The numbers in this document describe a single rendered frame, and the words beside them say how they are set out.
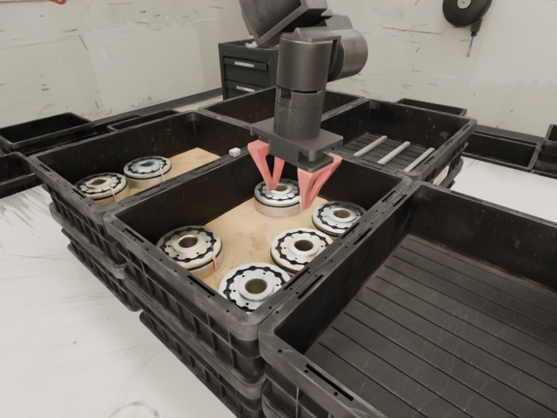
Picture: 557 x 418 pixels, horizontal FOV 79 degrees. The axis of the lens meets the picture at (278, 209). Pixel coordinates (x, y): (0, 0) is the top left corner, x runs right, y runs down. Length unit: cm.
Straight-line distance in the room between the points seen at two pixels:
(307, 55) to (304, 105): 5
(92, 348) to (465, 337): 56
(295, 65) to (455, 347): 38
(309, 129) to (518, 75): 338
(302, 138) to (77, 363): 50
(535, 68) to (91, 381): 362
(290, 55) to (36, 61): 337
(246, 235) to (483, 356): 38
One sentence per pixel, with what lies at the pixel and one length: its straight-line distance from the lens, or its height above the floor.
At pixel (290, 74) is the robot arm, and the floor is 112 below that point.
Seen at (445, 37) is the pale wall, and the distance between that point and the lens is 381.
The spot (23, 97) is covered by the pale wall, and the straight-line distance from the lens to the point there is 367.
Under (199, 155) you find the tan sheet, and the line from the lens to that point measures 92.
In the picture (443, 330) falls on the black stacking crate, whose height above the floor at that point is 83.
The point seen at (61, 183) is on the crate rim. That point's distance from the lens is 66.
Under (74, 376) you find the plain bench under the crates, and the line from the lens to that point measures 66.
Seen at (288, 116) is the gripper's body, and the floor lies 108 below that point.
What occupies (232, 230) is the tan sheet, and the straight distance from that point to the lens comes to 62.
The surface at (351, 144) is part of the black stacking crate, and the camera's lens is 99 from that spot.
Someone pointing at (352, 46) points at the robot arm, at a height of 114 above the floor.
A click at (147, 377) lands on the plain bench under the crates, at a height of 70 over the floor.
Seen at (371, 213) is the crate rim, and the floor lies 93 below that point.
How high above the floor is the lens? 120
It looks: 33 degrees down
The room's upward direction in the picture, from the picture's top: straight up
